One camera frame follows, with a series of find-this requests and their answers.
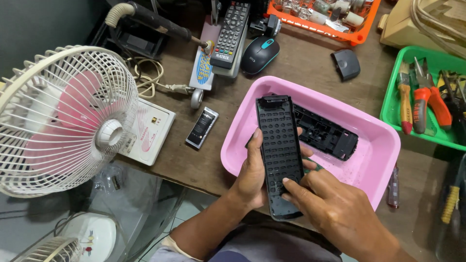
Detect person's left hand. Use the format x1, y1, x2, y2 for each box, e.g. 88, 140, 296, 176
231, 127, 318, 211

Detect person's right hand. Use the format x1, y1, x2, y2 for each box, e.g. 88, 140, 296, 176
280, 168, 401, 256

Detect black remote front shell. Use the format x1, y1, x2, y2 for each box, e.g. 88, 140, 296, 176
256, 95, 306, 222

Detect black remote shell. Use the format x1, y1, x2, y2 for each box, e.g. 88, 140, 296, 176
293, 104, 359, 162
256, 95, 306, 222

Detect pink plastic tub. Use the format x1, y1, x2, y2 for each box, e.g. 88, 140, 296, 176
220, 75, 401, 212

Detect green circuit board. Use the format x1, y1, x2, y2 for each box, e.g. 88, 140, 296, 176
304, 156, 325, 174

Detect red translucent screwdriver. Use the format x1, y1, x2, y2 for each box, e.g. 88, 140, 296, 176
387, 165, 400, 210

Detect person's grey clothing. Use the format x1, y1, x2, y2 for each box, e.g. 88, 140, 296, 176
149, 217, 343, 262

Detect black phone battery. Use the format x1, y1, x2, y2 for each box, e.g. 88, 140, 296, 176
185, 106, 220, 149

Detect black remote back shell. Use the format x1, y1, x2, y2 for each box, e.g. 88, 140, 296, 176
293, 104, 359, 162

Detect grey remote control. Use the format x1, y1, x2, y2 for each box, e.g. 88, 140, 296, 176
213, 34, 249, 79

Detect green plastic basket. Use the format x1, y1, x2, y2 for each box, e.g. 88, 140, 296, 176
379, 45, 466, 152

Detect dark clear container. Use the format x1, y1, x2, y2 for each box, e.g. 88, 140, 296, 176
435, 153, 466, 262

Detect white toy scooter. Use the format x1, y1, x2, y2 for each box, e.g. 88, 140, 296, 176
189, 15, 223, 110

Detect black and teal computer mouse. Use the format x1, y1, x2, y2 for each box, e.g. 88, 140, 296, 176
240, 35, 280, 75

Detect clear plastic bag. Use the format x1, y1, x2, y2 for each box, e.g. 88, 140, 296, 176
92, 164, 125, 192

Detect small black plastic cover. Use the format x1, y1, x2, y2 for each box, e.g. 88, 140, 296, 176
330, 49, 361, 82

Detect black remote with grey buttons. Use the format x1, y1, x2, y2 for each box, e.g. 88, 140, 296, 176
210, 1, 251, 70

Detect black power adapter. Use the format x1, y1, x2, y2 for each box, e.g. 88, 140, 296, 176
250, 14, 282, 39

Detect heap of dark tools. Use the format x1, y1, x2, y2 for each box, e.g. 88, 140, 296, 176
438, 68, 466, 122

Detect black box device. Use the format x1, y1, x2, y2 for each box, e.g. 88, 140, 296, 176
104, 25, 169, 61

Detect orange basket of bulbs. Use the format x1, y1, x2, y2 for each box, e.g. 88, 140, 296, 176
267, 0, 382, 47

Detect black soldering iron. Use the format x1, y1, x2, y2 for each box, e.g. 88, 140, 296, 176
105, 1, 216, 56

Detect white desk fan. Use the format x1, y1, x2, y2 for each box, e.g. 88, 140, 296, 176
0, 45, 177, 199

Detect yellow handled tool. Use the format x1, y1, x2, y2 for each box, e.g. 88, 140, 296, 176
440, 185, 461, 225

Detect wooden handled paint brush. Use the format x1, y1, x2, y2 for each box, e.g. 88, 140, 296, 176
397, 61, 414, 135

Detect orange handled pliers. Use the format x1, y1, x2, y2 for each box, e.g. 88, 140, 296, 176
413, 57, 453, 135

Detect cream power cable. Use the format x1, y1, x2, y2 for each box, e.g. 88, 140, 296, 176
127, 57, 198, 99

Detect beige appliance with cord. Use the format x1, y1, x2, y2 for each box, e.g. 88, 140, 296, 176
377, 0, 466, 59

